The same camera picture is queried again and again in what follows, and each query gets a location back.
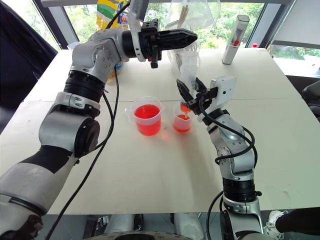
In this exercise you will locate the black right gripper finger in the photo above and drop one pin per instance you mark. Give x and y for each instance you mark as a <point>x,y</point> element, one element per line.
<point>183,91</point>
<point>200,85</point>

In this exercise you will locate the white cylindrical tube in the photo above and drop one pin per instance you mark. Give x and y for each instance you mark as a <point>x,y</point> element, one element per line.
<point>234,41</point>

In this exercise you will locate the large clear measuring cup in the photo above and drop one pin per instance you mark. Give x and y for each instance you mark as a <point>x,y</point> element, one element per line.
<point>147,120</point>

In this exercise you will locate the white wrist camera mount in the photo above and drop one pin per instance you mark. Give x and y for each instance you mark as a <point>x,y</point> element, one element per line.
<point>135,30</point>
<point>223,91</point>

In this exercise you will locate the white sneaker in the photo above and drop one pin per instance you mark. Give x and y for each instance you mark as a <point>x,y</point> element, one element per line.
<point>273,223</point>

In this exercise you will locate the small clear measuring cup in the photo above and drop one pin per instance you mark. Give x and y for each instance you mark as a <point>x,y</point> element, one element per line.
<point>182,122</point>

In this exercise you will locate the yellow snack bag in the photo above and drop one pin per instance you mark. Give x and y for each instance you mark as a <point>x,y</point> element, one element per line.
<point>110,15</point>

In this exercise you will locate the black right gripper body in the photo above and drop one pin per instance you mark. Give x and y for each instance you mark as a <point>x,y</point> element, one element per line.
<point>203,98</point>

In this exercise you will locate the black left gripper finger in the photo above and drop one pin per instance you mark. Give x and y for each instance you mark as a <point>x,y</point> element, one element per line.
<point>175,45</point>
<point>178,34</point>

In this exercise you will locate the black trouser leg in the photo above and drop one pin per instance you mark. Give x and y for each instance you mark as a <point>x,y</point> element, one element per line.
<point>300,221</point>

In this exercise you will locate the clear plastic bag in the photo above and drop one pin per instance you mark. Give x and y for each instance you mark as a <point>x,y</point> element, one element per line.
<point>192,22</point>

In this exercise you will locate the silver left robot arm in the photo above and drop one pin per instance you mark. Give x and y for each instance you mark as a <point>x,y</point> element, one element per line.
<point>65,130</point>

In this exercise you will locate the black chair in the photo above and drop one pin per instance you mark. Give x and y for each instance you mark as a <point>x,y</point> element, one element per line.
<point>312,97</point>

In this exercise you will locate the silver robot lower body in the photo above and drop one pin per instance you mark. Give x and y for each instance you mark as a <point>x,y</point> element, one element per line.
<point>155,225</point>

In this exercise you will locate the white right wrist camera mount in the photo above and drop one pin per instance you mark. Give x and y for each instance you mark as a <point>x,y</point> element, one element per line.
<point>223,91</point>

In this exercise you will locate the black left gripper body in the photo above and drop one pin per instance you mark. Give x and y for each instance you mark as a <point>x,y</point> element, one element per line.
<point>149,41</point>

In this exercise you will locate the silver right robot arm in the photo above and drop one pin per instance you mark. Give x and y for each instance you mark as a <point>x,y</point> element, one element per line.
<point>235,155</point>

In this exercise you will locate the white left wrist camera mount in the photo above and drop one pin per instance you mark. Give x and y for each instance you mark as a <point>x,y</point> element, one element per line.
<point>135,30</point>

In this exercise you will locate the wooden sticks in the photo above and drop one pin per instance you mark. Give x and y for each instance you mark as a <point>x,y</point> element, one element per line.
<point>183,15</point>

